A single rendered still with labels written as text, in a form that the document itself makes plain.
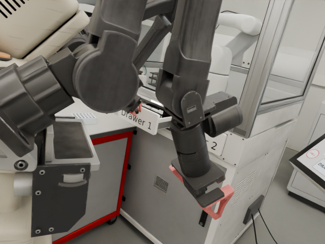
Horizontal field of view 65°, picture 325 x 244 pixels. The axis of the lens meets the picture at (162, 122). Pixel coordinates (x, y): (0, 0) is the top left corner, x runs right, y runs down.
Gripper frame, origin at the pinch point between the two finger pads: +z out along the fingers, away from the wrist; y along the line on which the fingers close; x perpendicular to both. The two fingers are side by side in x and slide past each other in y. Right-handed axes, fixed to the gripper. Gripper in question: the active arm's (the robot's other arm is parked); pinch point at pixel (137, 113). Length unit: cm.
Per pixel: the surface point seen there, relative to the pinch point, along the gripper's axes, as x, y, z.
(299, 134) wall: -27, 194, 282
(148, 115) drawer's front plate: -5.3, 2.0, 1.7
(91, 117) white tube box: 25.4, -13.9, 1.0
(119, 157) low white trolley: 14.3, -20.0, 29.0
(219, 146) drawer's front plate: -41.9, 8.1, 12.6
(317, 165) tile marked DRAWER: -81, 10, -5
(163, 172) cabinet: -11.8, -11.7, 37.2
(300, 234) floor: -84, 26, 152
